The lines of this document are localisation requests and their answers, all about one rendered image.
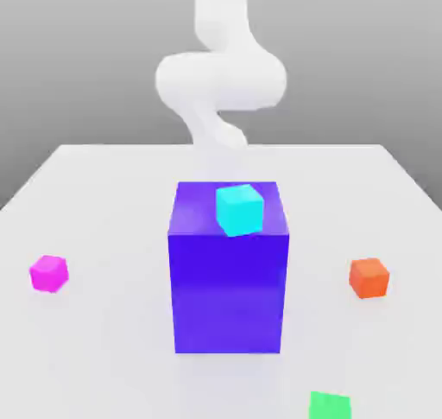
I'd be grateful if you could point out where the large purple box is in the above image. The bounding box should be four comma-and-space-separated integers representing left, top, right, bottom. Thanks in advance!
167, 181, 290, 355

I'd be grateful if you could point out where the small orange cube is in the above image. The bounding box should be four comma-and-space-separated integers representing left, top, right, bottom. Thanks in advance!
348, 257, 391, 300

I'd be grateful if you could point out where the small green cube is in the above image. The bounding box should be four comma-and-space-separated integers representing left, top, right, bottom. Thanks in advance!
307, 390, 352, 419

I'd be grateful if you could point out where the small magenta cube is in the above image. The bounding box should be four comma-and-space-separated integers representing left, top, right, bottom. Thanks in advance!
28, 254, 70, 295

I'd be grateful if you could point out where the small cyan cube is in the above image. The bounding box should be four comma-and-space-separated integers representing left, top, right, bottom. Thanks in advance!
215, 183, 266, 238

